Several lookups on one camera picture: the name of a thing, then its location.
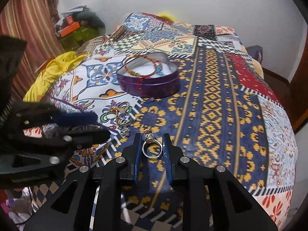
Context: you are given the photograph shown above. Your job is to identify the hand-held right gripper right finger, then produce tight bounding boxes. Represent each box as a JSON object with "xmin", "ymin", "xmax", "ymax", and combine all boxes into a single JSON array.
[{"xmin": 162, "ymin": 133, "xmax": 279, "ymax": 231}]

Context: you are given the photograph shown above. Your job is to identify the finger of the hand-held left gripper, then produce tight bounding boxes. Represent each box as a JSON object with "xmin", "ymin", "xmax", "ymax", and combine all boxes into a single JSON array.
[
  {"xmin": 0, "ymin": 127, "xmax": 111, "ymax": 182},
  {"xmin": 10, "ymin": 102, "xmax": 98, "ymax": 132}
]

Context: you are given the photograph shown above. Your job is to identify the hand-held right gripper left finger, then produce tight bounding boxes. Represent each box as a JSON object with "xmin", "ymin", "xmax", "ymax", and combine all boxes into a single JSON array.
[{"xmin": 23, "ymin": 133, "xmax": 143, "ymax": 231}]

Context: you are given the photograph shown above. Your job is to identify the silver ring with red stone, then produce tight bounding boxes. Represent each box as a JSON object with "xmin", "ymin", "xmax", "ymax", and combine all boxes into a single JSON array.
[{"xmin": 142, "ymin": 130, "xmax": 164, "ymax": 159}]

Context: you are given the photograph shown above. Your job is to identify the purple heart-shaped tin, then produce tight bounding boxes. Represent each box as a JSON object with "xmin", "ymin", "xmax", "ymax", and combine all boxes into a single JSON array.
[{"xmin": 116, "ymin": 51, "xmax": 181, "ymax": 99}]

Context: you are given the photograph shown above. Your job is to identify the yellow cloth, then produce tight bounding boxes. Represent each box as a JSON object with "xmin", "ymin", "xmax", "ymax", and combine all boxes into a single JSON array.
[{"xmin": 23, "ymin": 51, "xmax": 87, "ymax": 102}]

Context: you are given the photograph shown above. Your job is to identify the striped curtain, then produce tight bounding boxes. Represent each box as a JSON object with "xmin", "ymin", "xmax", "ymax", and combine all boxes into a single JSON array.
[{"xmin": 0, "ymin": 0, "xmax": 63, "ymax": 99}]

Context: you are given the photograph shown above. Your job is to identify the orange box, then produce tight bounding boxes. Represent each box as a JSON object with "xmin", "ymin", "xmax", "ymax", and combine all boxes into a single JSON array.
[{"xmin": 58, "ymin": 16, "xmax": 81, "ymax": 38}]

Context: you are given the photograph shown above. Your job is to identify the patterned patchwork blanket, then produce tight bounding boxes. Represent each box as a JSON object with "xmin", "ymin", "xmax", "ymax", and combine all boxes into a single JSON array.
[{"xmin": 23, "ymin": 12, "xmax": 297, "ymax": 231}]

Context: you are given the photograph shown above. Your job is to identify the grey cloth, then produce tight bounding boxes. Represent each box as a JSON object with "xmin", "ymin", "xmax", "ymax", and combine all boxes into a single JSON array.
[{"xmin": 76, "ymin": 10, "xmax": 106, "ymax": 28}]

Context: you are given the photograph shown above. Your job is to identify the yellow pillow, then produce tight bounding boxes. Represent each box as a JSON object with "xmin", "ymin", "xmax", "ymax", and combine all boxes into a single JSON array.
[{"xmin": 156, "ymin": 12, "xmax": 177, "ymax": 22}]

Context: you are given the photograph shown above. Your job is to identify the dark blue cloth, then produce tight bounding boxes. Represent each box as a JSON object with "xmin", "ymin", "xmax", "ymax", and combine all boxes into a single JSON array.
[{"xmin": 247, "ymin": 45, "xmax": 264, "ymax": 63}]

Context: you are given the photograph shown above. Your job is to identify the thin gold ring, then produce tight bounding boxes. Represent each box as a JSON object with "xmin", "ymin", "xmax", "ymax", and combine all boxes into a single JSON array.
[{"xmin": 105, "ymin": 110, "xmax": 119, "ymax": 121}]

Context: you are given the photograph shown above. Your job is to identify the plain silver ring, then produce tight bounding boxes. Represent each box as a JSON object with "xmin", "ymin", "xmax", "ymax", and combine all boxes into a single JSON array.
[{"xmin": 116, "ymin": 115, "xmax": 133, "ymax": 128}]

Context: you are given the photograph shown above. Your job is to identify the gold ring with stone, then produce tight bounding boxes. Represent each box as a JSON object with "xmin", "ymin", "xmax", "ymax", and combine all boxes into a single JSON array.
[{"xmin": 115, "ymin": 101, "xmax": 132, "ymax": 112}]

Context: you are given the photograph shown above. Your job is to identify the red and gold bracelet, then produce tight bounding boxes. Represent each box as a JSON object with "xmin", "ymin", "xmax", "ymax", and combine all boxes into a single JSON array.
[{"xmin": 123, "ymin": 54, "xmax": 174, "ymax": 103}]

